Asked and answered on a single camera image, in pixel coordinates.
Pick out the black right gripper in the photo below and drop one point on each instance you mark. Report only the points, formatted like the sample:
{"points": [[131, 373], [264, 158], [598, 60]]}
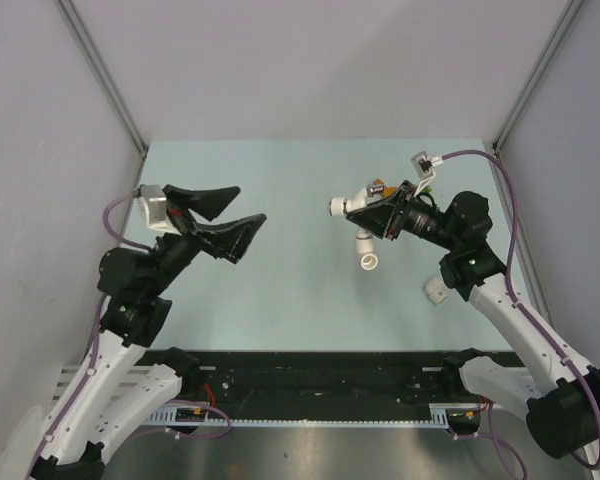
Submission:
{"points": [[384, 215]]}

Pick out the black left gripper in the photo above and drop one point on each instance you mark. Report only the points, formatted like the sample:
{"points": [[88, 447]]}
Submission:
{"points": [[230, 239]]}

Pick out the grey white water faucet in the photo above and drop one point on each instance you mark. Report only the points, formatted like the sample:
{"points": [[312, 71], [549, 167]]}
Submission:
{"points": [[341, 206]]}

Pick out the white elbow pipe fitting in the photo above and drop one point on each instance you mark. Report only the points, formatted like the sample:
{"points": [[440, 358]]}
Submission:
{"points": [[436, 290], [364, 246]]}

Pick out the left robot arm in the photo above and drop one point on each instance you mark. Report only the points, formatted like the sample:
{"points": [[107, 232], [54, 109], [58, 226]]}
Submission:
{"points": [[87, 426]]}

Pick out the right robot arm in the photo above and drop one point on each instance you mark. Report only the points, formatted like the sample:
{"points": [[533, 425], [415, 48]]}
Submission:
{"points": [[561, 405]]}

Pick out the yellow water faucet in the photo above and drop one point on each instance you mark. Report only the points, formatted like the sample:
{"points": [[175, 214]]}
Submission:
{"points": [[379, 188]]}

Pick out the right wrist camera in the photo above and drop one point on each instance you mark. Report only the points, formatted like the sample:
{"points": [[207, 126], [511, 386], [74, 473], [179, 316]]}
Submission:
{"points": [[425, 167]]}

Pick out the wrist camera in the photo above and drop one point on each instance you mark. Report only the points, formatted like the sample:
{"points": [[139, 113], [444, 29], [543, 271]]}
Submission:
{"points": [[153, 203], [425, 167]]}

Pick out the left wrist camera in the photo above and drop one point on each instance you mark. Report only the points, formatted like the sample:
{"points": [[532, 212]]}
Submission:
{"points": [[153, 203]]}

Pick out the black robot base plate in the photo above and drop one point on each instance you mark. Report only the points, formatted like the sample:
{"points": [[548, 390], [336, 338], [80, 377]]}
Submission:
{"points": [[329, 385]]}

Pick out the white slotted cable duct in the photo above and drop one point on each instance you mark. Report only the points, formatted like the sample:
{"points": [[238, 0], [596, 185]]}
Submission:
{"points": [[178, 416]]}

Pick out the aluminium frame post left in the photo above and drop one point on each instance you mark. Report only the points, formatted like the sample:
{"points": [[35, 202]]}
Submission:
{"points": [[86, 44]]}

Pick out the aluminium frame post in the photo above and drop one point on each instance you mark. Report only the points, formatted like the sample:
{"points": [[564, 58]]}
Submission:
{"points": [[539, 71], [86, 44]]}

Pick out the aluminium frame post right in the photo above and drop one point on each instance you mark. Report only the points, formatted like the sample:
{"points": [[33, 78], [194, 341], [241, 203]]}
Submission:
{"points": [[539, 71]]}

